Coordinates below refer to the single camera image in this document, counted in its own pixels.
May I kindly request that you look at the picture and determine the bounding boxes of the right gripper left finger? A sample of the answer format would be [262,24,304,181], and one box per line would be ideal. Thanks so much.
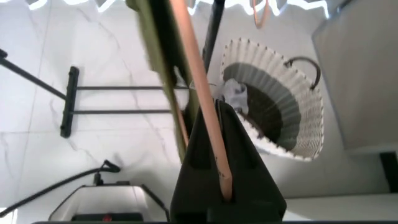
[170,105,224,222]

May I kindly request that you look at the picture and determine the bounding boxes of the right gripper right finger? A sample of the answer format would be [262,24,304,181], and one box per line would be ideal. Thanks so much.
[214,99,287,222]

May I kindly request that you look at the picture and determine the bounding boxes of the pale grey shorts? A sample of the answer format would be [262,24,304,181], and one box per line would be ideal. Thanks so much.
[214,77,249,115]

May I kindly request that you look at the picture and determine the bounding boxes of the green shirt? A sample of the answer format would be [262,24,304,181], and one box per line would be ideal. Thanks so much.
[126,0,200,162]

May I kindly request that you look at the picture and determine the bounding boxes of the white laundry basket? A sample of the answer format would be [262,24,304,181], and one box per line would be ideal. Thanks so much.
[219,37,325,162]

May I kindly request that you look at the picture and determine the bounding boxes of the black clothes rack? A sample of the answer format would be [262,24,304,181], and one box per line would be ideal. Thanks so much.
[0,0,226,139]

